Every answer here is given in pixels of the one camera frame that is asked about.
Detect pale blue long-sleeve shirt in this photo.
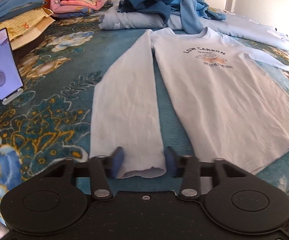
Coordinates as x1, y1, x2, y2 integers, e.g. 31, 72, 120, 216
90, 28, 289, 178

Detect teal floral bed blanket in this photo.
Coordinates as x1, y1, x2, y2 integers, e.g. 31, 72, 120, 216
0, 16, 289, 224

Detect smartphone on white stand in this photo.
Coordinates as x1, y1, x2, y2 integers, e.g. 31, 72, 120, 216
0, 28, 24, 105

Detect light blue folded duvet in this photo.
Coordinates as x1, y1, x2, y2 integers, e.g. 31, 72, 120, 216
99, 4, 289, 51

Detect beige pillow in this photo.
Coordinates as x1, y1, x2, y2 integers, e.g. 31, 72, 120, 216
10, 17, 55, 50

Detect light blue garment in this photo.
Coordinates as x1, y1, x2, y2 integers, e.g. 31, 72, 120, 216
167, 0, 226, 34

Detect yellow striped pillow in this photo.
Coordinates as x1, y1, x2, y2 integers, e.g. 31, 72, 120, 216
0, 8, 53, 41

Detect pink folded cartoon quilt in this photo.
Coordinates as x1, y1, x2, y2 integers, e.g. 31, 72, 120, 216
49, 0, 114, 19

